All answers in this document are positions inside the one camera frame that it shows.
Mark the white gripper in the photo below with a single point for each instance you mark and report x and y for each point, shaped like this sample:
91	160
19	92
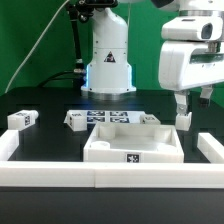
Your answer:
191	56

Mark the white square tabletop part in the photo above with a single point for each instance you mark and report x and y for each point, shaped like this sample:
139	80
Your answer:
133	143

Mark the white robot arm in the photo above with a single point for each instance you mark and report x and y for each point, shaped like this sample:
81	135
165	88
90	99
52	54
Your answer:
109	74

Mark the printed marker sheet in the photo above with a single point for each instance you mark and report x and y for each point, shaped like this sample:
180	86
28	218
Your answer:
93	116

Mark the white U-shaped fence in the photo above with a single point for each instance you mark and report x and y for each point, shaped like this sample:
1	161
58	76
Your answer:
103	175

